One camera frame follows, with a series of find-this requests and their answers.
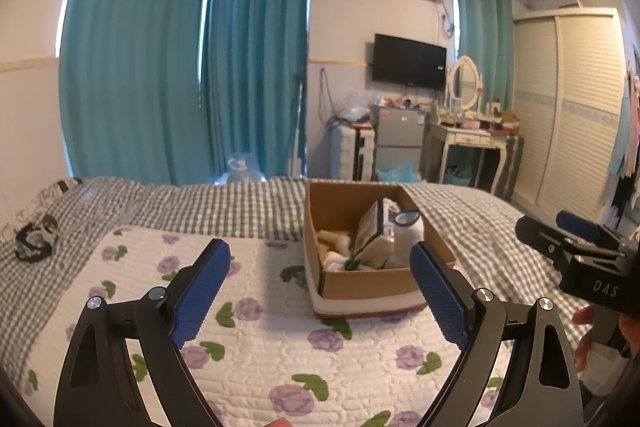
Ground white suitcase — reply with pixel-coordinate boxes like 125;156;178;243
330;124;375;182

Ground white sock blue trim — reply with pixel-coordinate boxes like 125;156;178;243
384;210;424;269

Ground teal laundry basket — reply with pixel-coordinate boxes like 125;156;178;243
442;165;473;186

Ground black wall television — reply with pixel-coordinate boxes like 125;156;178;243
371;34;447;91

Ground white dressing table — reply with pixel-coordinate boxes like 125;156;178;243
420;122;508;195

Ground middle teal curtain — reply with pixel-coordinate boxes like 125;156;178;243
202;0;309;178

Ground brown cardboard box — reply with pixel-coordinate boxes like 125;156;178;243
304;180;457;319

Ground clear plastic bag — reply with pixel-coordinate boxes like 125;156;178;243
338;91;374;124

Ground white oval vanity mirror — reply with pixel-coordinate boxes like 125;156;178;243
446;55;484;115

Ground grey mini fridge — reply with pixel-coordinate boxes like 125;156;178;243
373;106;425;174

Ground small white sock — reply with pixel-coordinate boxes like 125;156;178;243
318;230;352;258

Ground white stick vacuum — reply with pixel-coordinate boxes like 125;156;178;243
290;72;308;178

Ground large teal curtain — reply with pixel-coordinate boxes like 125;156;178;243
58;0;213;185

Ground right teal curtain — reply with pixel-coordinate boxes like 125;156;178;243
457;0;514;109

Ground hanging clothes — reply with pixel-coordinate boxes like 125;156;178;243
608;65;639;227

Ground white green plush sock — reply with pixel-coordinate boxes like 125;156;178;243
322;251;360;273

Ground blue plastic bag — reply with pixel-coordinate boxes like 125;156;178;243
375;161;422;183

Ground white floral quilted mat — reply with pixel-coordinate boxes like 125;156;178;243
21;228;459;426

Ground black white hair accessory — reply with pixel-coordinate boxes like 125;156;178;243
15;213;58;263

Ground cream louvered wardrobe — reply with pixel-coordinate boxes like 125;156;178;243
512;8;626;221

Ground person's right hand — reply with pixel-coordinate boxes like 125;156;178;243
570;304;640;375

